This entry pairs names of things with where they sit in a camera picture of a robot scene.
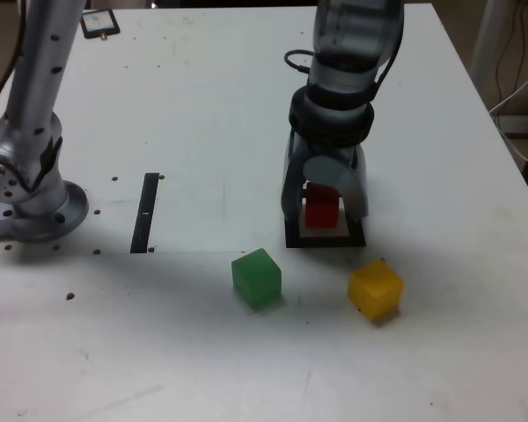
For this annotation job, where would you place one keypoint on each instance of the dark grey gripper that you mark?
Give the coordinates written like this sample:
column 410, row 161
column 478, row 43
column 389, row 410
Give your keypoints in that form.
column 334, row 152

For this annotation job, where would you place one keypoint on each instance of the red cube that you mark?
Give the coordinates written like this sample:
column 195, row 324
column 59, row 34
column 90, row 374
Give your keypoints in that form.
column 321, row 215

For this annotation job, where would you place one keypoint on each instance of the green cube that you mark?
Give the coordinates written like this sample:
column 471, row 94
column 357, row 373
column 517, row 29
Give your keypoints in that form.
column 255, row 281

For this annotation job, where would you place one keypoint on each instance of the yellow cube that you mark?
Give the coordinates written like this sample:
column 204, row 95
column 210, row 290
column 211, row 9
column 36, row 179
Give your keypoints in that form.
column 374, row 290

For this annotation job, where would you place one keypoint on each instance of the black tape square outline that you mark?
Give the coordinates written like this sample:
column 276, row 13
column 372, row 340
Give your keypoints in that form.
column 325, row 242

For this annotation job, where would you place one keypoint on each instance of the black tape strip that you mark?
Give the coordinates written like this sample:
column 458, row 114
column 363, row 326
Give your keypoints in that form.
column 143, row 220

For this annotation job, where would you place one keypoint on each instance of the black flat device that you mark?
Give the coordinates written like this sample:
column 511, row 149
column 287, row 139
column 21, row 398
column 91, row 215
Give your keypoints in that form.
column 100, row 22

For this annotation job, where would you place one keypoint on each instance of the white post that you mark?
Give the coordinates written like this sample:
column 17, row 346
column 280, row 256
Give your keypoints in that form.
column 484, row 39

